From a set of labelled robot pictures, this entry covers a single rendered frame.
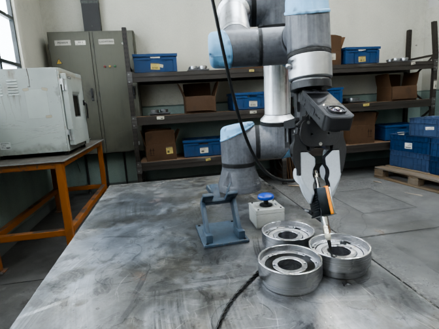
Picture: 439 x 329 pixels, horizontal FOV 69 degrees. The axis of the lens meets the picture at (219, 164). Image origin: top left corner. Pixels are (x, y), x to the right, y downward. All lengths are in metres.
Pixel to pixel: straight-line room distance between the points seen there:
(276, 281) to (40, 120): 2.39
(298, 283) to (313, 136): 0.24
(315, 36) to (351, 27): 4.81
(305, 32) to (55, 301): 0.60
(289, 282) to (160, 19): 4.34
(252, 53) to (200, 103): 3.34
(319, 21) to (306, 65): 0.07
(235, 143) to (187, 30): 3.68
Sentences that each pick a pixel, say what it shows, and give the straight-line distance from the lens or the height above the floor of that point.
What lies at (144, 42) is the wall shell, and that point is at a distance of 4.61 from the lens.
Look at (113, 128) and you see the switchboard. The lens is 4.34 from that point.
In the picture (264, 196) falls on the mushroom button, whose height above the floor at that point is 0.87.
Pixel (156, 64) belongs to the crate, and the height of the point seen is 1.59.
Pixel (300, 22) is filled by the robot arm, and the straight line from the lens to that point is 0.60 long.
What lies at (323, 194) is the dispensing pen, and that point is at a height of 0.94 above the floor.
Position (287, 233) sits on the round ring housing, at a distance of 0.70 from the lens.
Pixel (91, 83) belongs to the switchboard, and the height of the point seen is 1.43.
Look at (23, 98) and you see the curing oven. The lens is 2.76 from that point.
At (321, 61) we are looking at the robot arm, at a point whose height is 1.16.
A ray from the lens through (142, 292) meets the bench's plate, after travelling 0.59.
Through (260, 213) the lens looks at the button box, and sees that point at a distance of 0.78.
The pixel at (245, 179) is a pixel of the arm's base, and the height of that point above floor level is 0.85.
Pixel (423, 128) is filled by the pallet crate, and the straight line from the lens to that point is 4.52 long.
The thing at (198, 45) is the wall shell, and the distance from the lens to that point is 4.63.
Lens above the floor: 1.10
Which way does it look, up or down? 11 degrees down
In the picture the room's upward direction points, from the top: 3 degrees counter-clockwise
